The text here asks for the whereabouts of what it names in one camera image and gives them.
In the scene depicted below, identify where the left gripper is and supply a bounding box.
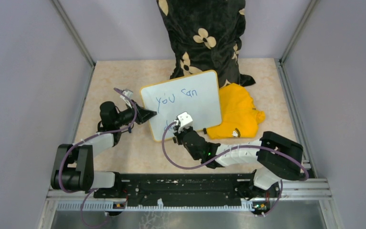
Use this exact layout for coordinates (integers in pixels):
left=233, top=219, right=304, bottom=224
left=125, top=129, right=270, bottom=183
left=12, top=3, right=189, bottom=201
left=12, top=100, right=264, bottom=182
left=114, top=99, right=156, bottom=127

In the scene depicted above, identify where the yellow-framed whiteboard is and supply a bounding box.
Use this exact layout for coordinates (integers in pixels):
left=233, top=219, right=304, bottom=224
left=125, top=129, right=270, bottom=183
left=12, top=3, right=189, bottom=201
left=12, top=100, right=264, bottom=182
left=140, top=70, right=222, bottom=142

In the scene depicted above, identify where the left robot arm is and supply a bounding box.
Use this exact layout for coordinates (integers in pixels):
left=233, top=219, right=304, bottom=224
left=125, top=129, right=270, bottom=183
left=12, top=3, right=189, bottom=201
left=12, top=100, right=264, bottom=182
left=51, top=101, right=157, bottom=198

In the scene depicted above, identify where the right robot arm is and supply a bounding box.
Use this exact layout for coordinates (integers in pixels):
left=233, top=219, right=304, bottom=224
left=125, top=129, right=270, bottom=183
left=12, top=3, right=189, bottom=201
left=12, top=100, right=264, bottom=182
left=173, top=127, right=306, bottom=197

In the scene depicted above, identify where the yellow t-shirt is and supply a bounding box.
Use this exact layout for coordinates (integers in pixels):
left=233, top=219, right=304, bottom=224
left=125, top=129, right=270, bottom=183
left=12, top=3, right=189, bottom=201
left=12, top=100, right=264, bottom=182
left=206, top=83, right=265, bottom=139

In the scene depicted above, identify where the black floral blanket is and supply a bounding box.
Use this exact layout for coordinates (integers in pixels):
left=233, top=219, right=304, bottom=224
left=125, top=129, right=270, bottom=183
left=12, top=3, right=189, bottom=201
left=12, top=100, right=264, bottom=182
left=156, top=0, right=256, bottom=88

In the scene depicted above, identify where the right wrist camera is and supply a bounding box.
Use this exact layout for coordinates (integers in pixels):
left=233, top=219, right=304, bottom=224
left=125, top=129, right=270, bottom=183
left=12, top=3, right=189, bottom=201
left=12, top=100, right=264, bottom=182
left=173, top=112, right=193, bottom=133

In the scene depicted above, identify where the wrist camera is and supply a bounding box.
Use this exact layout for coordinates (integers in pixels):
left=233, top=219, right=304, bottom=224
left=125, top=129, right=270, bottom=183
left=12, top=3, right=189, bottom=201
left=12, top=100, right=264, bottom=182
left=120, top=89, right=133, bottom=108
left=173, top=112, right=193, bottom=133

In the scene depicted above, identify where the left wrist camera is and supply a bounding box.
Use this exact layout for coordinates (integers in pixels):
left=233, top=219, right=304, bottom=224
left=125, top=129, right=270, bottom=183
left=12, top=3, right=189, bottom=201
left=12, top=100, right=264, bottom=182
left=120, top=89, right=133, bottom=108

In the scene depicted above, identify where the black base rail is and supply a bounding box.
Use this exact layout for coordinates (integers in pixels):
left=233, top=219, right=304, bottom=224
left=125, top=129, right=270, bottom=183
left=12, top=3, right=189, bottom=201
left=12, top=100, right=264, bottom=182
left=93, top=173, right=280, bottom=209

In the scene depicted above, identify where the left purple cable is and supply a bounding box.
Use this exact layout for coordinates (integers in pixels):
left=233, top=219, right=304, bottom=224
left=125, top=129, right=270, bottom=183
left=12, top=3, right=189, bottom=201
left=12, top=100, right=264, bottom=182
left=58, top=88, right=139, bottom=229

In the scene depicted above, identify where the purple cable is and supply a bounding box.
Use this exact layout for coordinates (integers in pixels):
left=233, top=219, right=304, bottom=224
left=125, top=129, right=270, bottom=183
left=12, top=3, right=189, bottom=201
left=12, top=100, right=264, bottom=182
left=58, top=88, right=139, bottom=229
left=161, top=121, right=310, bottom=182

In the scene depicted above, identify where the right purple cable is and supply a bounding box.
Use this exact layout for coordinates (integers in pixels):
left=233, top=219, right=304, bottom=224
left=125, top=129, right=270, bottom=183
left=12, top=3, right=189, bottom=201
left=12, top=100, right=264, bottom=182
left=161, top=121, right=310, bottom=182

